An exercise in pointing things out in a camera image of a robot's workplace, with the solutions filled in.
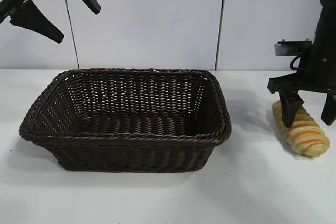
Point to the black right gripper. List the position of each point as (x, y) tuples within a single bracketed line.
[(317, 79)]

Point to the long striped bread loaf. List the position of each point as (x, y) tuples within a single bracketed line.
[(309, 137)]

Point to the dark brown wicker basket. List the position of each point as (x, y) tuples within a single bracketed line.
[(126, 150)]

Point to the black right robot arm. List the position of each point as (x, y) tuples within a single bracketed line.
[(326, 11)]

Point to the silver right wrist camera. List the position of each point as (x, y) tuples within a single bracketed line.
[(288, 50)]

